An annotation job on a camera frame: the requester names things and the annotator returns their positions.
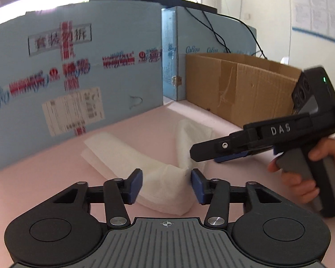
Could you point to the brown cardboard box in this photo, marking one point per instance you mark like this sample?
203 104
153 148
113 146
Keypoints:
239 88

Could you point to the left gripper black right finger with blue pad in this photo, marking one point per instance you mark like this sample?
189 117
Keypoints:
218 194

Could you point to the white fabric shopping bag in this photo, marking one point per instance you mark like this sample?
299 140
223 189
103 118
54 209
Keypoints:
166 188

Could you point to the white wall poster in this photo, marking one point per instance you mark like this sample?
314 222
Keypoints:
314 17

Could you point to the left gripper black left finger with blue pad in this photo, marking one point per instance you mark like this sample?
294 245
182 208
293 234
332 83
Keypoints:
115 194

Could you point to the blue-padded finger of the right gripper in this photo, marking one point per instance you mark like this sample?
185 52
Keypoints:
233 156

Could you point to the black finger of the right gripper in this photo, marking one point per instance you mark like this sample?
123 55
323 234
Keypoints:
234 143

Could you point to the person's right hand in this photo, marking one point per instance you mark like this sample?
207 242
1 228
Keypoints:
307 190

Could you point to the large light blue box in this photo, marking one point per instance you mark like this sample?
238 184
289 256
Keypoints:
74 69

